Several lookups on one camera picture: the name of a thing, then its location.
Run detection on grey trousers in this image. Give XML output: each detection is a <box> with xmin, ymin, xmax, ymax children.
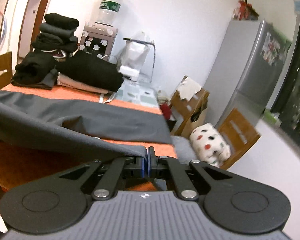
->
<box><xmin>0</xmin><ymin>90</ymin><xmax>172</xmax><ymax>160</ymax></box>

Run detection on stack of dark folded clothes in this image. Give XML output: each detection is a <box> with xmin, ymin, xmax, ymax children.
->
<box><xmin>31</xmin><ymin>13</ymin><xmax>79</xmax><ymax>54</ymax></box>

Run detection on polka dot plush pillow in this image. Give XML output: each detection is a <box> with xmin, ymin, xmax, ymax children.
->
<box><xmin>189</xmin><ymin>123</ymin><xmax>231</xmax><ymax>167</ymax></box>

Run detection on wooden chair with paper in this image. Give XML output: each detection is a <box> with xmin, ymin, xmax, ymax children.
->
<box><xmin>170</xmin><ymin>75</ymin><xmax>210</xmax><ymax>136</ymax></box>

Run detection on white power adapter box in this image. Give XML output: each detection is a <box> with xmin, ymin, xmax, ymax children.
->
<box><xmin>119</xmin><ymin>65</ymin><xmax>140</xmax><ymax>82</ymax></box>

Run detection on beige folded garment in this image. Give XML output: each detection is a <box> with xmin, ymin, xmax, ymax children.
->
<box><xmin>57</xmin><ymin>73</ymin><xmax>109</xmax><ymax>94</ymax></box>

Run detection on large black folded garment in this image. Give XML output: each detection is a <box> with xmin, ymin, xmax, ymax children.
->
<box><xmin>56</xmin><ymin>50</ymin><xmax>123</xmax><ymax>92</ymax></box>

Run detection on orange patterned table mat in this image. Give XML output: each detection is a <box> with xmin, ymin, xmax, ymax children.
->
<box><xmin>0</xmin><ymin>83</ymin><xmax>178</xmax><ymax>213</ymax></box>

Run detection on dark grey folded cloth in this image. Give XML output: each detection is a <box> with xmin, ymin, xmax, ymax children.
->
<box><xmin>11</xmin><ymin>69</ymin><xmax>58</xmax><ymax>90</ymax></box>

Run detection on white plastic bag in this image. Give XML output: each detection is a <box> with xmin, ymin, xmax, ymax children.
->
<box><xmin>119</xmin><ymin>31</ymin><xmax>153</xmax><ymax>71</ymax></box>

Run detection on pink water dispenser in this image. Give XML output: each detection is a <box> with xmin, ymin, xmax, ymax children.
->
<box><xmin>78</xmin><ymin>22</ymin><xmax>118</xmax><ymax>61</ymax></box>

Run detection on black garment on left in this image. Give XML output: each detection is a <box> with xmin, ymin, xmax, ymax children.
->
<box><xmin>12</xmin><ymin>50</ymin><xmax>57</xmax><ymax>85</ymax></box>

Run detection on silver refrigerator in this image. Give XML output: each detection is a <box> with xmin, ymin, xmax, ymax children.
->
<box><xmin>204</xmin><ymin>20</ymin><xmax>291</xmax><ymax>127</ymax></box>

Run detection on wooden chair at left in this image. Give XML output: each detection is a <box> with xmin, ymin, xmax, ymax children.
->
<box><xmin>0</xmin><ymin>51</ymin><xmax>12</xmax><ymax>89</ymax></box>

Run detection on clear water bottle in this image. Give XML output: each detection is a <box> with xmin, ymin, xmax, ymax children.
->
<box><xmin>96</xmin><ymin>0</ymin><xmax>123</xmax><ymax>26</ymax></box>

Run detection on white fabric strap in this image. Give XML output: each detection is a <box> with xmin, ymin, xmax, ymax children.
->
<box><xmin>98</xmin><ymin>91</ymin><xmax>117</xmax><ymax>104</ymax></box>

